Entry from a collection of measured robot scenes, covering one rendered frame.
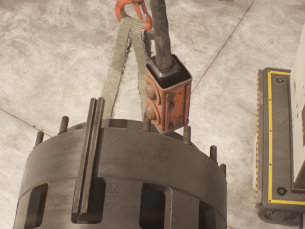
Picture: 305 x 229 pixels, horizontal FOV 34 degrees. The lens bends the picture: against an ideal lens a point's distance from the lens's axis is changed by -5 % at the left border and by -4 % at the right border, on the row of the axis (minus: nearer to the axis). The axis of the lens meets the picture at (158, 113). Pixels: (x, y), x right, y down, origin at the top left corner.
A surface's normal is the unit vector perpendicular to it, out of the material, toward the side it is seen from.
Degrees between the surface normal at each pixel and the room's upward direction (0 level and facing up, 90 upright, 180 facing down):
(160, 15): 89
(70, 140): 23
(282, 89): 0
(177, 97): 90
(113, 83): 78
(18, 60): 0
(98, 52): 0
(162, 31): 90
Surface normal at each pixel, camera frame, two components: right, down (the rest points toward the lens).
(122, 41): -0.48, 0.65
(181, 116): 0.47, 0.71
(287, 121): 0.00, -0.60
